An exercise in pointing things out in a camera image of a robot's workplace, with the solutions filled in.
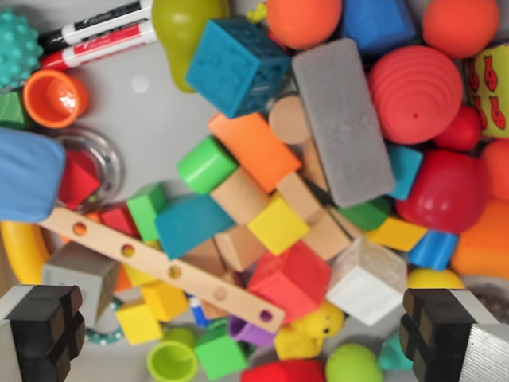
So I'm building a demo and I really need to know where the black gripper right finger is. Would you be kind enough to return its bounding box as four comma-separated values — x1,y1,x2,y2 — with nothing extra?
399,288,509,382

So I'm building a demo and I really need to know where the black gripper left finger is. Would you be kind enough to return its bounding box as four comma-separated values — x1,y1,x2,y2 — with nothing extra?
0,284,87,382

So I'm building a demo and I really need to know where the gray plastic bin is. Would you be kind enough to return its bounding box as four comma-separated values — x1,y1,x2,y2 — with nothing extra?
0,0,509,382

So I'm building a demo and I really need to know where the teal rubber toy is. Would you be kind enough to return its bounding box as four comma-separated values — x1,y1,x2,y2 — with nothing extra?
377,333,414,371

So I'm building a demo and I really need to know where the yellow ball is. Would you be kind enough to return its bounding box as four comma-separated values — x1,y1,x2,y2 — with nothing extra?
407,268,465,291

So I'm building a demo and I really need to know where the blue plastic flared piece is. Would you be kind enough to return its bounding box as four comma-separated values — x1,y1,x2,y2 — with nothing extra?
408,229,459,271

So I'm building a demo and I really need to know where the yellow toy banana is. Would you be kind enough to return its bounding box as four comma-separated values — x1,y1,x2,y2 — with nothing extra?
0,220,51,286

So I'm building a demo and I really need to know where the light green ball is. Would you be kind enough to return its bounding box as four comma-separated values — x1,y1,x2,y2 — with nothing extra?
324,344,383,382

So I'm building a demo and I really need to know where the large orange rubber toy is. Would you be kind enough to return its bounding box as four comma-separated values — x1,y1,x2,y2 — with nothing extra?
451,198,509,282

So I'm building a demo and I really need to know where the yellow wooden cube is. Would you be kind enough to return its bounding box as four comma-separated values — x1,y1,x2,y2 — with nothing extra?
115,304,164,345
247,194,310,256

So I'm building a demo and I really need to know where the yellow flat wooden block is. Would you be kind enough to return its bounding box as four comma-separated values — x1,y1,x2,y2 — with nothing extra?
365,216,429,252

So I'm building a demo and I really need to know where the yellow rubber duck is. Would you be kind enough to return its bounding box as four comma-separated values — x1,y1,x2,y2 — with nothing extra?
274,302,345,361

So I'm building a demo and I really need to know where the light green plastic cup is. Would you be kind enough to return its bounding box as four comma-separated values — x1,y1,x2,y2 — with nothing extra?
146,340,199,382

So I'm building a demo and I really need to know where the wooden strip with holes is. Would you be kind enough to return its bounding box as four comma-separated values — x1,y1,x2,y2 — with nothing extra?
39,206,286,334

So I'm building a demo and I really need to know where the dark green wooden block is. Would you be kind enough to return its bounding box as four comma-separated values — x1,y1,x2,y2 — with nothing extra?
337,195,393,232

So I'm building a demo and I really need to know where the dark red wooden block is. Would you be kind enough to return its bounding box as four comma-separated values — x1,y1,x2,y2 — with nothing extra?
99,202,140,239

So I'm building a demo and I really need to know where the red toy apple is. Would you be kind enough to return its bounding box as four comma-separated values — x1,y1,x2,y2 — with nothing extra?
395,150,489,234

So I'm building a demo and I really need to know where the natural wooden block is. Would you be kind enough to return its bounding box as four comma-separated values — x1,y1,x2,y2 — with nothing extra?
276,173,323,224
301,138,331,192
301,210,353,262
214,225,266,274

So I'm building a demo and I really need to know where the red rounded toy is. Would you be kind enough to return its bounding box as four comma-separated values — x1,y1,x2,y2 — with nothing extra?
239,360,327,382

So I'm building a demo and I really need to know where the red wooden cube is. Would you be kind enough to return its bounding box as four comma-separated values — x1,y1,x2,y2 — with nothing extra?
58,150,101,210

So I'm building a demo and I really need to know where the blue cloth bean bag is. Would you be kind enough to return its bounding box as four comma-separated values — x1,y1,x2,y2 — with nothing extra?
0,127,67,223

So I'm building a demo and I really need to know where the small blue white marker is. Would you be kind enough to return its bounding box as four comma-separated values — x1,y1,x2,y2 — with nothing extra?
189,296,210,327

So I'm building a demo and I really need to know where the red embossed rubber cube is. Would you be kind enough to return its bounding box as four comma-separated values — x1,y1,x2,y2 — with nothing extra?
246,241,332,324

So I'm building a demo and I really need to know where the bright green flat block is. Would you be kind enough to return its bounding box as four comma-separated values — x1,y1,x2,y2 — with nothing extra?
126,183,168,242

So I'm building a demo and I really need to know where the small teal wooden block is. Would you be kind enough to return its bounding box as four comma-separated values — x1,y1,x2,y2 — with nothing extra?
387,145,424,201

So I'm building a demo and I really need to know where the orange rounded toy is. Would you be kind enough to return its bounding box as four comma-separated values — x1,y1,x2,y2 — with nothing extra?
480,138,509,200

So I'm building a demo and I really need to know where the bright green wooden cube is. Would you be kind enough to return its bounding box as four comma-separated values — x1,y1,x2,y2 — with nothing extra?
193,325,248,381

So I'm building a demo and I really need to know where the small red ball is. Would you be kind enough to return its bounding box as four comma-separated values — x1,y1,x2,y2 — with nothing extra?
433,105,482,151

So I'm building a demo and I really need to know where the dark green wooden cube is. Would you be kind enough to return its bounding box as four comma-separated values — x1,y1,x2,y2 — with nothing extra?
0,90,33,131

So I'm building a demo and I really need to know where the gray foam block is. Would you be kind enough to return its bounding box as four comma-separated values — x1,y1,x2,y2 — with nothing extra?
291,38,397,209

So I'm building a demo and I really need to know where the orange plastic cup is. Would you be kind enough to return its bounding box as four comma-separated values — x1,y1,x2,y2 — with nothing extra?
22,69,89,129

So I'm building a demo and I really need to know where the bright green wooden cylinder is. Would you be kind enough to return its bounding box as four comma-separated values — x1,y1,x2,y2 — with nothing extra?
177,135,239,195

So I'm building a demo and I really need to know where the red ribbed rubber dome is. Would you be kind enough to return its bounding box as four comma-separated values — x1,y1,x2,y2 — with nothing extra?
367,45,464,145

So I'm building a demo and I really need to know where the yellow-green fish print cube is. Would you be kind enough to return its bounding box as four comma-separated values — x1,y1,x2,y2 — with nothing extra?
463,43,509,139

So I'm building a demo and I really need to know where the orange wooden arch block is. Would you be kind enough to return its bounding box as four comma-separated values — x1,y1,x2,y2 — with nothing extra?
208,111,302,194

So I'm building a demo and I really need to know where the teal bumpy rubber ball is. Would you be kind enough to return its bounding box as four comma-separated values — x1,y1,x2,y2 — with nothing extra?
0,10,44,91

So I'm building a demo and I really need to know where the red dry erase marker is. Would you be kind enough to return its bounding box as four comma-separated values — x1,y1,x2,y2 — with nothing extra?
39,21,160,72

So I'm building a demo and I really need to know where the orange smooth ball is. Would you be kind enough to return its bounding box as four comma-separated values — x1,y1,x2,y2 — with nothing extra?
265,0,343,51
421,0,500,60

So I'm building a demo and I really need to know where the blue foam block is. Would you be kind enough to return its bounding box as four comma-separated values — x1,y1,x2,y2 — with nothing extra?
341,0,418,60

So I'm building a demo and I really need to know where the black dry erase marker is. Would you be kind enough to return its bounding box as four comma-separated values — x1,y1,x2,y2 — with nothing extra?
37,0,154,53

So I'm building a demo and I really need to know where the teal embossed rubber cube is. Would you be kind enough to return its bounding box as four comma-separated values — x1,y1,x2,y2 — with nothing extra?
185,18,291,119

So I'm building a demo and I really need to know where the olive green toy pear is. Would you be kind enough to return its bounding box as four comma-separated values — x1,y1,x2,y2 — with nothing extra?
150,0,231,93

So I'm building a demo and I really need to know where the small yellow-green rubber toy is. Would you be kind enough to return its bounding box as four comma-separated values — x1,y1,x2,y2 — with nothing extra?
246,3,267,23

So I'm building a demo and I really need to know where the teal dotted ring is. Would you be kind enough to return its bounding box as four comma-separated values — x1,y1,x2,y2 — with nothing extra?
85,302,124,345

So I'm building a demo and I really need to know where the clear plastic ring rattle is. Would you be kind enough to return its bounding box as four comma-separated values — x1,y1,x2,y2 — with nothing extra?
51,127,125,212

